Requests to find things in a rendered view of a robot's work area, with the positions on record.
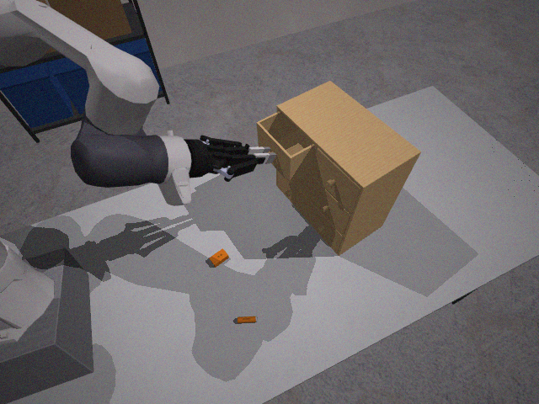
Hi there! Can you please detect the small tan wooden chest of drawers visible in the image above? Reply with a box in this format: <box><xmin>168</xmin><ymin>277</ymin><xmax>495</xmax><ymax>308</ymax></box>
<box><xmin>276</xmin><ymin>81</ymin><xmax>421</xmax><ymax>256</ymax></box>

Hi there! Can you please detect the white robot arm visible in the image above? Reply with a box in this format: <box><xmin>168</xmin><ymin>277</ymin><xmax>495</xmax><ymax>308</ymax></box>
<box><xmin>0</xmin><ymin>0</ymin><xmax>191</xmax><ymax>344</ymax></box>

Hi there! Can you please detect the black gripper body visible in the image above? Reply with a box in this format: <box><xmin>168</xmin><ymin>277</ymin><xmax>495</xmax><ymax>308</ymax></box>
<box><xmin>184</xmin><ymin>140</ymin><xmax>227</xmax><ymax>178</ymax></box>

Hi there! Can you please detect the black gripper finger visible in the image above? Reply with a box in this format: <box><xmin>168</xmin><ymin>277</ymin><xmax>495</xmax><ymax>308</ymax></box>
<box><xmin>200</xmin><ymin>136</ymin><xmax>271</xmax><ymax>155</ymax></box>
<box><xmin>213</xmin><ymin>152</ymin><xmax>276</xmax><ymax>182</ymax></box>

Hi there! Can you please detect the orange aa battery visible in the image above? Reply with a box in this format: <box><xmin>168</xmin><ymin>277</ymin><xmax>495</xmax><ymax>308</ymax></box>
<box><xmin>237</xmin><ymin>316</ymin><xmax>258</xmax><ymax>323</ymax></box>

